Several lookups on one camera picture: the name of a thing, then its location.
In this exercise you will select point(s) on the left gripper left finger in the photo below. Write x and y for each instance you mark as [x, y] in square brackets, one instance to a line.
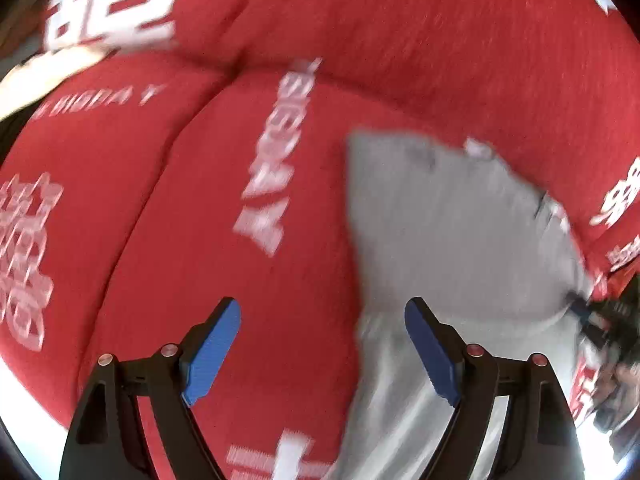
[106, 439]

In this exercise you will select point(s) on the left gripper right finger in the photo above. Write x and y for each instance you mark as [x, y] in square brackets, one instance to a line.
[538, 439]

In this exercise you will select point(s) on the grey knit sweater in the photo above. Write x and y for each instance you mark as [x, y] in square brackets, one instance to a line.
[487, 251]

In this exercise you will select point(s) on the pile of clothes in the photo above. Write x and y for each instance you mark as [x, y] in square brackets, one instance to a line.
[27, 85]

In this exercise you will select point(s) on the red sofa cover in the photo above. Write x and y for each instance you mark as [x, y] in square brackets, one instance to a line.
[207, 158]

